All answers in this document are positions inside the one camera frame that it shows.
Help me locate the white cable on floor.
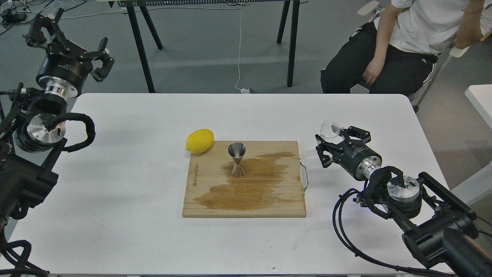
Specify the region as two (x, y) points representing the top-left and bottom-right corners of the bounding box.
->
(234, 3), (250, 94)

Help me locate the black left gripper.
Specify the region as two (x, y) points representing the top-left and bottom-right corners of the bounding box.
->
(23, 8), (115, 98)

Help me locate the white chair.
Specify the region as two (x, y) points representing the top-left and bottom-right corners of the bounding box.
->
(357, 0), (492, 113)

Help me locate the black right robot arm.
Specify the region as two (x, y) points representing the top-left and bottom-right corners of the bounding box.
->
(315, 121), (492, 277)

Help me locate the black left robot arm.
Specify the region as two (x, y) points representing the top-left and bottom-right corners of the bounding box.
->
(0, 8), (115, 277)

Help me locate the steel jigger measuring cup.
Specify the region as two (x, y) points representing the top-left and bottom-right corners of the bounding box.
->
(227, 142), (246, 177)

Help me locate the seated person white shirt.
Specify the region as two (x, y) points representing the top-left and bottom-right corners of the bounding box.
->
(320, 0), (491, 96)

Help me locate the clear glass cup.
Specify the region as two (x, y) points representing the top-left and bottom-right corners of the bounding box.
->
(319, 121), (340, 140)

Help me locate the wooden cutting board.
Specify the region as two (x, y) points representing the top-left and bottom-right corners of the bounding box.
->
(182, 141), (306, 219)

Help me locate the black cable bundle on floor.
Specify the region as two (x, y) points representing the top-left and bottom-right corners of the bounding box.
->
(0, 0), (58, 37)

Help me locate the yellow lemon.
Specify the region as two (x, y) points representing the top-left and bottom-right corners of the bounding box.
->
(186, 128), (214, 154)

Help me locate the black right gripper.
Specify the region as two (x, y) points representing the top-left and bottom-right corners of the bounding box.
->
(315, 126), (382, 181)

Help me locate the black trestle table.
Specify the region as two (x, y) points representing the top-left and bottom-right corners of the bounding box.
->
(88, 0), (301, 93)

